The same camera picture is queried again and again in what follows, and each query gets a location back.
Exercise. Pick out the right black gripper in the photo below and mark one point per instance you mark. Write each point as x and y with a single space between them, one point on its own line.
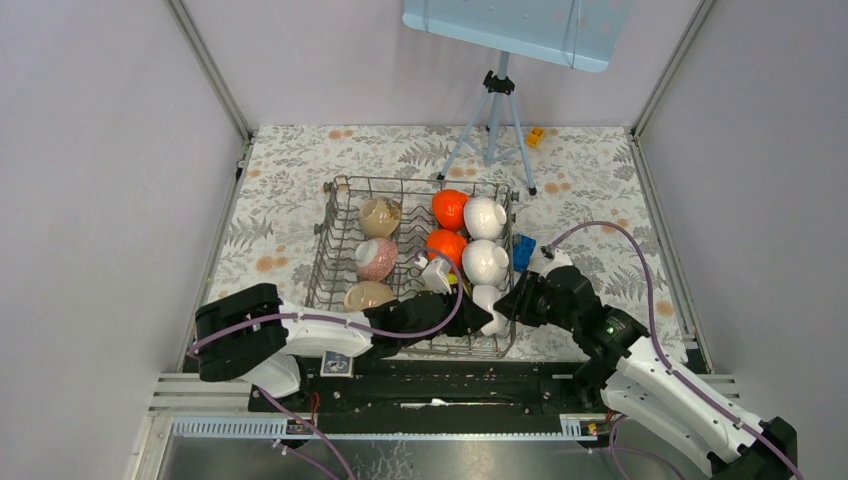
516 304

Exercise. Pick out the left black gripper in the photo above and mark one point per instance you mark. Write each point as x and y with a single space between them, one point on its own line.
469 318

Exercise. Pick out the grey wire dish rack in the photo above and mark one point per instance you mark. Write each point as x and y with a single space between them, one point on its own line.
340 233

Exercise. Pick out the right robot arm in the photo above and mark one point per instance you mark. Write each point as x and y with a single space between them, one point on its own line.
637 380

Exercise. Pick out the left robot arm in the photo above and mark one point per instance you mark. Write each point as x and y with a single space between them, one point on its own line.
256 336

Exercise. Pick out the middle white ribbed bowl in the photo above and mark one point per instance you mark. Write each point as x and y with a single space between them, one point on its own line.
485 263

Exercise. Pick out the white ribbed bowl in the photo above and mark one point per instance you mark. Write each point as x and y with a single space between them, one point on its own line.
484 218
485 263

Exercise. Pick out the blue toy block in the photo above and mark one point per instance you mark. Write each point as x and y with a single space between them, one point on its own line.
523 249

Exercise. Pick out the near orange bowl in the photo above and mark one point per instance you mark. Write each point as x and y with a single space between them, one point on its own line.
449 243

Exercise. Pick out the orange bowl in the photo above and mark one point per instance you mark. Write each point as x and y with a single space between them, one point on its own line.
448 208
449 243

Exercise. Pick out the far white ribbed bowl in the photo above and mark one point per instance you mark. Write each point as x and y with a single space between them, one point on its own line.
484 218

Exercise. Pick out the floral tablecloth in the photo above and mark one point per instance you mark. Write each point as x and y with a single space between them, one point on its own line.
588 196

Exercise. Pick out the far orange bowl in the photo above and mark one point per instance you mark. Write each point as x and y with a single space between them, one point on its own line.
448 208

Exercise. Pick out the near beige patterned bowl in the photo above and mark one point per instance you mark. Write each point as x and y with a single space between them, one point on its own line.
367 294

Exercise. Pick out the beige patterned bowl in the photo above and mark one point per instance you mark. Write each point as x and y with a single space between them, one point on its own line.
367 294
379 217

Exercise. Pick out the pink patterned bowl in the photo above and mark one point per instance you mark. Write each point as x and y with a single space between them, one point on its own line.
375 259

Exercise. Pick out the far beige patterned bowl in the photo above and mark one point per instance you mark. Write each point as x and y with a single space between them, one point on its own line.
379 217

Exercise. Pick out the blue playing card box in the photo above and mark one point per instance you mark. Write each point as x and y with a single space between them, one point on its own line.
336 365

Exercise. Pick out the orange toy block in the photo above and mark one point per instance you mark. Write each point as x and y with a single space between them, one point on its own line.
535 137

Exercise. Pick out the light blue tripod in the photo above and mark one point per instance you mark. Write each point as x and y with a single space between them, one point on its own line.
498 90

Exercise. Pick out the light blue board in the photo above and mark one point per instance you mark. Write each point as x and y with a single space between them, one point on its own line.
581 35

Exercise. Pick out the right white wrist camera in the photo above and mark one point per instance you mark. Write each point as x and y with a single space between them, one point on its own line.
549 259

